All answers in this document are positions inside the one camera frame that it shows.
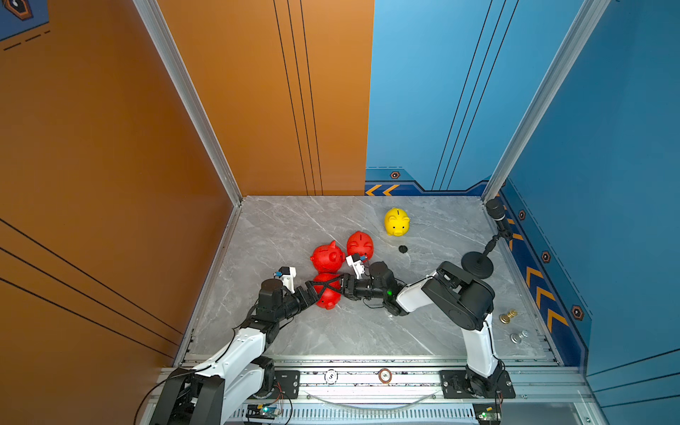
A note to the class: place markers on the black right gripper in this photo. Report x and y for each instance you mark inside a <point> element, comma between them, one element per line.
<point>349,284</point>

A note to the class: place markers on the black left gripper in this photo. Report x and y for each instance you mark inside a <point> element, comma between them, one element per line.
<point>310,286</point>

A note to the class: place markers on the red piggy bank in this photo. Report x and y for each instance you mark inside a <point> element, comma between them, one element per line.
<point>362,244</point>
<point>328,258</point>
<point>326,297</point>

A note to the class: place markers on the yellow piggy bank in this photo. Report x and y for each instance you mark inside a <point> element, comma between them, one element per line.
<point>397,222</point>

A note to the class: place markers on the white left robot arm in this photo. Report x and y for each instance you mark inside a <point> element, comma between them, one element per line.
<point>210,392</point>

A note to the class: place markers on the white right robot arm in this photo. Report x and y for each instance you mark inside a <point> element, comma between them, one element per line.
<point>465,300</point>

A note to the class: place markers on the green circuit board left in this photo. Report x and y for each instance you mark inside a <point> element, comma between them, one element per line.
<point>261,413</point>

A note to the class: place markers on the green circuit board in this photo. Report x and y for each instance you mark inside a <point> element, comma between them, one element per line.
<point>487,414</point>
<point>261,413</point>

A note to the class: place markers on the small brass fitting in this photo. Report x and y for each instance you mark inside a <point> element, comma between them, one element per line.
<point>506,318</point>

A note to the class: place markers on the small silver fitting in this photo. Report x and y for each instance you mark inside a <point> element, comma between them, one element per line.
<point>518,337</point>

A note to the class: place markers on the green circuit board right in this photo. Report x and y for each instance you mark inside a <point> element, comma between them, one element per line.
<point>487,414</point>

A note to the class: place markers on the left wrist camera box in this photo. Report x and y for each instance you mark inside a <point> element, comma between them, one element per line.
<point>286,275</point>

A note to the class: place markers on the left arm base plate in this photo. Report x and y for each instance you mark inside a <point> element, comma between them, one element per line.
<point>286,382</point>

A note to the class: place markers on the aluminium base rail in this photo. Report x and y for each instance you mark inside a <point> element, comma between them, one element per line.
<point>409,392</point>

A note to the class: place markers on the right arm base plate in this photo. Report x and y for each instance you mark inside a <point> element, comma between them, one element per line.
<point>457,383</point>

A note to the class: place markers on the aluminium corner post left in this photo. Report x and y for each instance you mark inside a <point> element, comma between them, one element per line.
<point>164,43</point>

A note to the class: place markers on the aluminium corner post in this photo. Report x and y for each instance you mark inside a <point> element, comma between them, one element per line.
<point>164,43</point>
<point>588,17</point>

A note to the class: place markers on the aluminium corner post right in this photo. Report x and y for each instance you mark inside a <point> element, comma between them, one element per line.
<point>588,17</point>

